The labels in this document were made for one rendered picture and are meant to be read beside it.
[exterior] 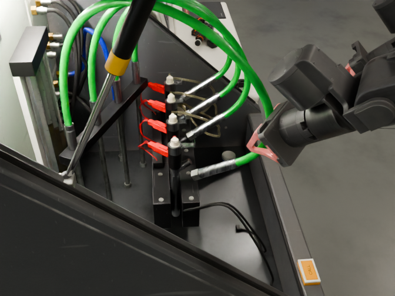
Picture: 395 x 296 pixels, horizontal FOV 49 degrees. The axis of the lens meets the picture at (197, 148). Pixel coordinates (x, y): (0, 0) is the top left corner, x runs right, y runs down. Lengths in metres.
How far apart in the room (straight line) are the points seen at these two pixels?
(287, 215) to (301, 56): 0.49
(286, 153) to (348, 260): 1.56
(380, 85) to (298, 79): 0.09
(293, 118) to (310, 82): 0.08
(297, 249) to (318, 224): 1.36
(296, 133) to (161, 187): 0.42
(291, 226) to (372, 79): 0.48
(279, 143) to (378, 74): 0.17
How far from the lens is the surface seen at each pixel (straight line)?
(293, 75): 0.55
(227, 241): 1.06
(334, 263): 2.14
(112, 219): 0.52
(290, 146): 0.65
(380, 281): 2.16
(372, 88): 0.53
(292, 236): 0.94
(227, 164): 0.76
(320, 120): 0.59
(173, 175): 0.93
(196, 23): 0.64
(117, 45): 0.40
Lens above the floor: 1.66
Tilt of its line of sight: 40 degrees down
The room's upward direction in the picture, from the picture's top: 2 degrees clockwise
